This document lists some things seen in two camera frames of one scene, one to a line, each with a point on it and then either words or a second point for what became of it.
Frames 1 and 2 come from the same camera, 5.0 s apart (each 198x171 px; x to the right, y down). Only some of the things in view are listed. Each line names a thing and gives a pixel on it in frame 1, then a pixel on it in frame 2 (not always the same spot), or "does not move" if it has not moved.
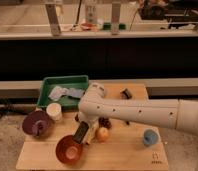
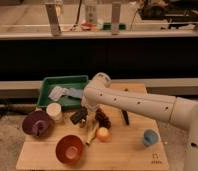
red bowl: x=69 y=151 does not move
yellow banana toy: x=91 y=134 does not move
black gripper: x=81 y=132 -> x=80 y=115
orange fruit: x=102 y=134 does not move
